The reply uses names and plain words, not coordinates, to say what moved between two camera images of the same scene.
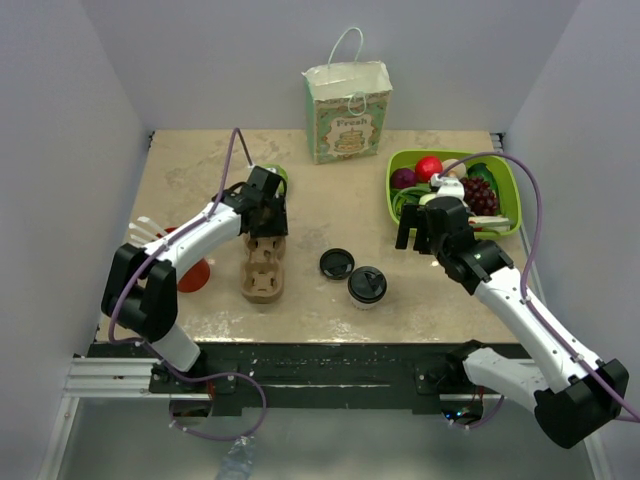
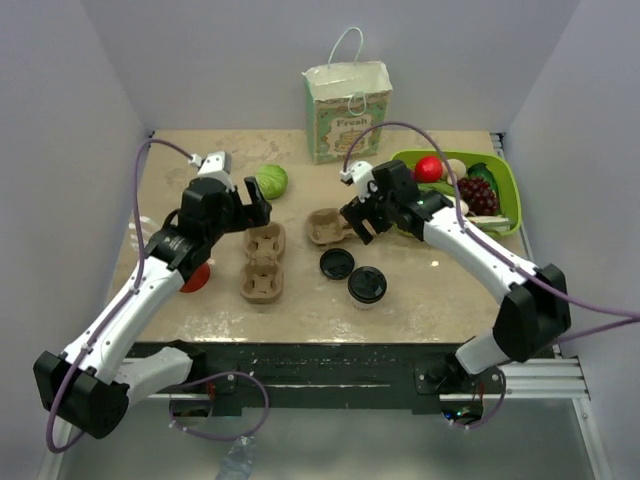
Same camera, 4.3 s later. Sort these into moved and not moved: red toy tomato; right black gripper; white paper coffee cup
Moved: right black gripper
Not moved: red toy tomato; white paper coffee cup
